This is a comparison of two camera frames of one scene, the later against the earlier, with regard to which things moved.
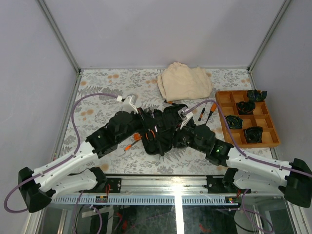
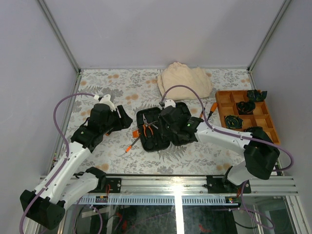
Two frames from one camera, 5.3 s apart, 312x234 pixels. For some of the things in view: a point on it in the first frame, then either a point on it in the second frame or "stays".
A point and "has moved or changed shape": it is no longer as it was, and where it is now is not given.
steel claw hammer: [152, 114] has moved or changed shape
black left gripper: [136, 115] -> [125, 122]
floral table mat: [97, 91] stays
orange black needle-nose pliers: [147, 136] has moved or changed shape
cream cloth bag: [177, 82] stays
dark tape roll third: [234, 121] stays
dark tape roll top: [254, 96] stays
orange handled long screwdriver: [212, 109] stays
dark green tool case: [159, 127] stays
